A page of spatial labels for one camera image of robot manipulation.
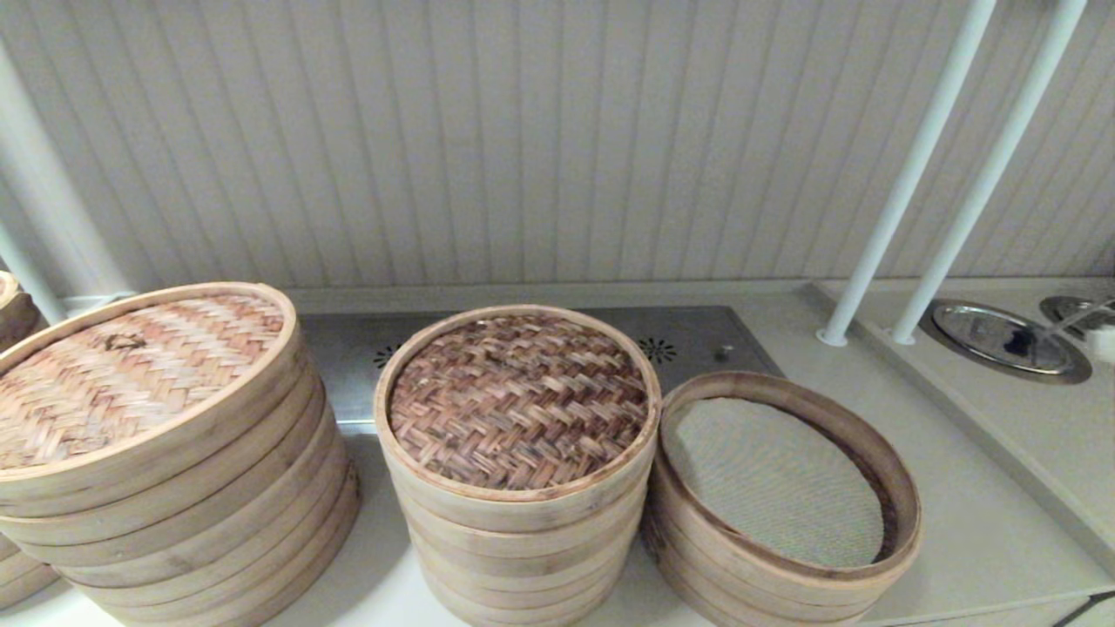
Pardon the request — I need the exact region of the round steel counter lid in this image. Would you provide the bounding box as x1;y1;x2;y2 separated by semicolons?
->
1038;296;1115;342
919;300;1094;386

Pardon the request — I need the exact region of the wide low bamboo steamer stack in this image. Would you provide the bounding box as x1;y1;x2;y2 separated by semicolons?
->
640;372;924;627

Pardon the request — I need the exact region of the dark woven bamboo lid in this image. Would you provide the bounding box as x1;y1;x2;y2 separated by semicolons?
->
375;304;665;534

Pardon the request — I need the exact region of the stainless steel steam plate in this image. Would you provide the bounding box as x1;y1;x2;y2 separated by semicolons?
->
296;307;785;436

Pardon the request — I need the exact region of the large bamboo steamer stack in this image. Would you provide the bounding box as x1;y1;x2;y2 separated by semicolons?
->
0;348;362;627

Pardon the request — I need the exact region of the white slanted metal pole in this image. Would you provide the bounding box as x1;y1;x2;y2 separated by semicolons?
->
889;0;1090;347
814;0;998;349

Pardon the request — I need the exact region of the grey mesh steamer liner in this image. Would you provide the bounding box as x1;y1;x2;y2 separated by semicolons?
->
664;398;886;569

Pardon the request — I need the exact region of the thick white pipe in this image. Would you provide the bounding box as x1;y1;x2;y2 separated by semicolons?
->
0;44;139;316

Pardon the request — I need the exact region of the large light woven steamer lid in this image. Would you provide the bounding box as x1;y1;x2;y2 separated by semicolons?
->
0;281;307;523

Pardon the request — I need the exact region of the brown bamboo steamer at edge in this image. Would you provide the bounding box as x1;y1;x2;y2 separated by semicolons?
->
0;273;44;356

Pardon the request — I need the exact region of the bamboo steamer stack behind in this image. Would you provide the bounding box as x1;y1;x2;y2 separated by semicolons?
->
0;536;62;612

